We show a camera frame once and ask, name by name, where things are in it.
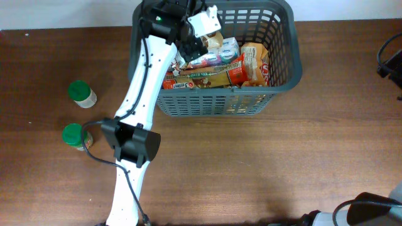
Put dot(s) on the San Remo spaghetti packet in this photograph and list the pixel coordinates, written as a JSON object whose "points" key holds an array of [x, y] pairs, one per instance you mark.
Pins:
{"points": [[232, 74]]}

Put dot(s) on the orange brown snack bag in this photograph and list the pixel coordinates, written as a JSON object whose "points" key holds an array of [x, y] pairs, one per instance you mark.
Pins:
{"points": [[256, 62]]}

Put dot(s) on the green lid jar cream contents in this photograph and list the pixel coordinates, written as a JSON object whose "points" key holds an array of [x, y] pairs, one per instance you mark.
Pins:
{"points": [[80, 92]]}

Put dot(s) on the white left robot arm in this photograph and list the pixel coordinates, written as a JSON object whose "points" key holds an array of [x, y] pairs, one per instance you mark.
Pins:
{"points": [[160, 31]]}

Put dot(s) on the green lid jar labelled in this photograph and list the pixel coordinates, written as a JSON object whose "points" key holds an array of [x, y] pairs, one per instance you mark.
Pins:
{"points": [[71, 135]]}

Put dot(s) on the brown paper snack bag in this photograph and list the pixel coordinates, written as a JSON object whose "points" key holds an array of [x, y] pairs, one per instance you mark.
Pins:
{"points": [[213, 43]]}

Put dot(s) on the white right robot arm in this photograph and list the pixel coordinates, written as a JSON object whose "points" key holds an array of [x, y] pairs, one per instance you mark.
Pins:
{"points": [[365, 209]]}

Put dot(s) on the grey plastic laundry basket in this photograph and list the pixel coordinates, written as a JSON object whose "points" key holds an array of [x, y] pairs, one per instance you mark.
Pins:
{"points": [[268, 22]]}

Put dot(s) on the Kleenex tissue multipack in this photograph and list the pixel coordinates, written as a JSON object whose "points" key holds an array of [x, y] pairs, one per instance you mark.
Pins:
{"points": [[223, 55]]}

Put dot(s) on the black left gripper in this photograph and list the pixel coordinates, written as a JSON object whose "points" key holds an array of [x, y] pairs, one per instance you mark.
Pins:
{"points": [[196, 49]]}

